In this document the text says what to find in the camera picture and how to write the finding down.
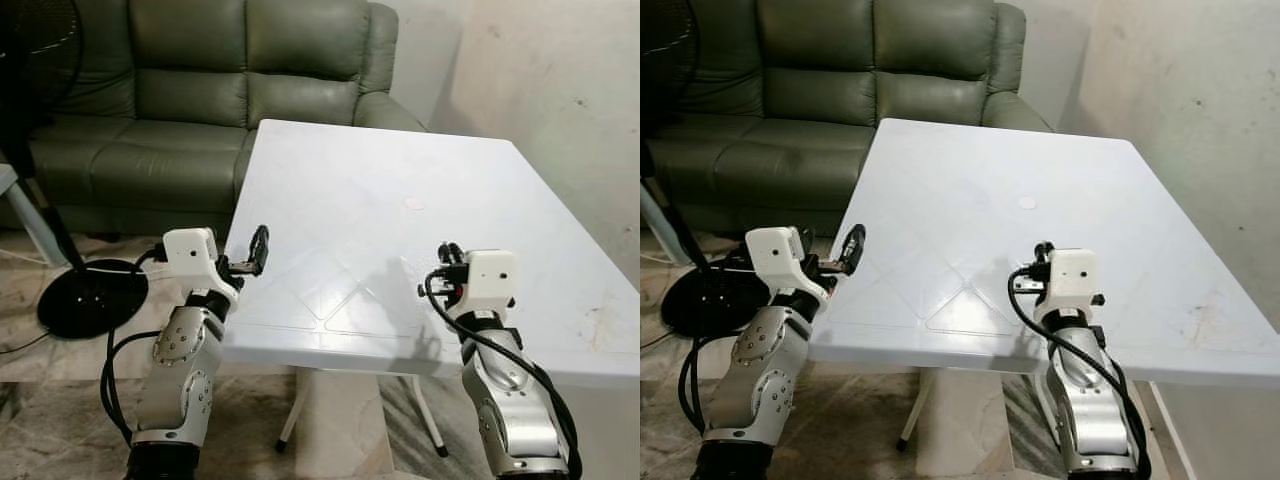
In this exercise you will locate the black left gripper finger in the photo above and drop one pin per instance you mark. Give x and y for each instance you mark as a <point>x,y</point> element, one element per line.
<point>258,248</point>
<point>855,248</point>

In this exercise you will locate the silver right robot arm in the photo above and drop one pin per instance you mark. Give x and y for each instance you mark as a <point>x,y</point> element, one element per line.
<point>515,410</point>
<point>1095,400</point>

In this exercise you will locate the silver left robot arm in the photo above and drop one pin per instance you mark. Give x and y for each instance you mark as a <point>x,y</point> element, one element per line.
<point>760,370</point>
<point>185,370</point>

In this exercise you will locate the round white table cap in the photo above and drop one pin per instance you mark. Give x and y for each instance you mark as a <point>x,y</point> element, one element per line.
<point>1027,202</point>
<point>414,203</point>

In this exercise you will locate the white plastic folding table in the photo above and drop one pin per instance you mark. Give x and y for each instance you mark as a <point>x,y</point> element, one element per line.
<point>400,160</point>
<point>1020,160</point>

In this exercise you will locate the black standing fan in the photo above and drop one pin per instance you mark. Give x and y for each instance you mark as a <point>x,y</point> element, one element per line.
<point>690,300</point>
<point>90,300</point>

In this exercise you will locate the small grey side table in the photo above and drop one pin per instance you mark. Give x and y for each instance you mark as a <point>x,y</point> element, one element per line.
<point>660,225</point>
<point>8,178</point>

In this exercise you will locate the green leather sofa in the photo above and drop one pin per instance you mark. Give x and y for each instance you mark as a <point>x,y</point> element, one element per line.
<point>830,50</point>
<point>200,50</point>

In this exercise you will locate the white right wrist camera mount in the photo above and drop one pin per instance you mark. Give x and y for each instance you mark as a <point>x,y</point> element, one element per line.
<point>490,275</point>
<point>1070,275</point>

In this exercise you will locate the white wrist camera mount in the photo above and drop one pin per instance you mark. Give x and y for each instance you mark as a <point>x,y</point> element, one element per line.
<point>490,275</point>
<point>775,255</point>
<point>190,255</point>
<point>1070,275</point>

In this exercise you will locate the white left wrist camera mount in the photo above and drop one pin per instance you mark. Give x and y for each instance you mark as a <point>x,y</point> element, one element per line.
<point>775,255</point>
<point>190,255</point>

